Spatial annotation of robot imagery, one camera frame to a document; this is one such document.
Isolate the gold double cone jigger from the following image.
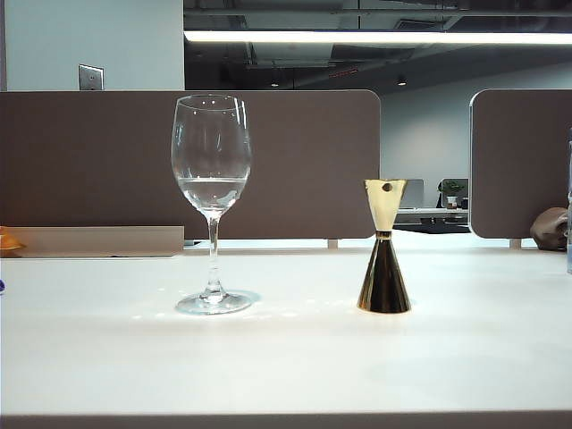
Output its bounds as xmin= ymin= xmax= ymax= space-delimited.
xmin=356 ymin=178 xmax=412 ymax=314

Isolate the clear stemmed wine glass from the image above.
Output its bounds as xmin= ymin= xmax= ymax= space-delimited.
xmin=171 ymin=93 xmax=254 ymax=315

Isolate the white office desk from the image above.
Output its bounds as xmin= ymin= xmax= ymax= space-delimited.
xmin=394 ymin=206 xmax=470 ymax=225

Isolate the small potted green plant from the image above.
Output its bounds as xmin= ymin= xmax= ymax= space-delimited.
xmin=437 ymin=179 xmax=466 ymax=210

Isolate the long ceiling light strip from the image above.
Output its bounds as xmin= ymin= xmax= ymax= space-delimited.
xmin=183 ymin=29 xmax=572 ymax=45

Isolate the wide brown desk partition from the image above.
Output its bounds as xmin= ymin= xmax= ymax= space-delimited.
xmin=0 ymin=88 xmax=383 ymax=240

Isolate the narrow brown desk partition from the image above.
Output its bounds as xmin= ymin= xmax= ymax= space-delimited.
xmin=469 ymin=88 xmax=572 ymax=240

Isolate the brown crumpled bag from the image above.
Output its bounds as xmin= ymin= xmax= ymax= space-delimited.
xmin=530 ymin=206 xmax=572 ymax=250

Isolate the orange object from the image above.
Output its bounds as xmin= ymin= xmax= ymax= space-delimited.
xmin=0 ymin=226 xmax=24 ymax=257

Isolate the clear plastic bottle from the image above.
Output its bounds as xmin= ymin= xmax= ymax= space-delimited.
xmin=566 ymin=139 xmax=572 ymax=274

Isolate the metal wall switch plate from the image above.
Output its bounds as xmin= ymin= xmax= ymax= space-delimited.
xmin=78 ymin=63 xmax=105 ymax=91

